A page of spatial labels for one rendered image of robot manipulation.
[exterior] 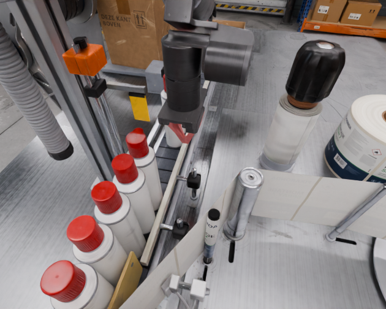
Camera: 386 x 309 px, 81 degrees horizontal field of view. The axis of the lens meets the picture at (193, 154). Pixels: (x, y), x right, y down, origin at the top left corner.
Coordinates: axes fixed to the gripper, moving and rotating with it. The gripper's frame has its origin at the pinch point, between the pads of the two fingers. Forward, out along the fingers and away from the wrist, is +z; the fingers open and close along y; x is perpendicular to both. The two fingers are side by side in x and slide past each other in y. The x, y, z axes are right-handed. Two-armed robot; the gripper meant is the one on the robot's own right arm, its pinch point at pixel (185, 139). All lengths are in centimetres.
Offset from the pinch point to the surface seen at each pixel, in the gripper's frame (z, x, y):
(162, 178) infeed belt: 13.5, 5.9, -1.2
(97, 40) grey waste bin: 76, 160, 210
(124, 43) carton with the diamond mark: 7, 40, 55
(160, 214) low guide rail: 10.0, 2.3, -12.2
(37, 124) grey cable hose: -13.2, 15.5, -14.5
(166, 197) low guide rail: 10.0, 2.2, -8.2
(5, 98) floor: 102, 222, 117
